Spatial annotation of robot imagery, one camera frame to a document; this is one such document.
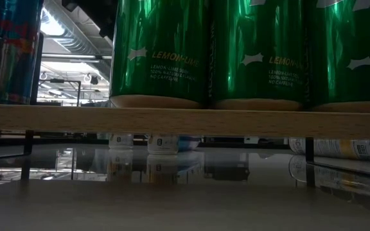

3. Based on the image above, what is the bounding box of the wooden shelf black metal frame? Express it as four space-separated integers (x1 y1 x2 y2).
0 31 370 163

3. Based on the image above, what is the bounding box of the white Celsius can black lid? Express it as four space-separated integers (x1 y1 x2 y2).
109 133 134 150
146 134 180 156

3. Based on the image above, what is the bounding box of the light blue silver energy can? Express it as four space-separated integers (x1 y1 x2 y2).
0 0 44 105

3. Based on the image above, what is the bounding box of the white printed slim can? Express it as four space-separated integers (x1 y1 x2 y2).
288 137 370 162

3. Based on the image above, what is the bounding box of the green lemon-lime soda can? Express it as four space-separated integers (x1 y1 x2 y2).
305 0 370 113
109 0 211 109
209 0 307 112

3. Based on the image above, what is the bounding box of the black metal table frame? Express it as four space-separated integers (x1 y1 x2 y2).
0 136 288 148

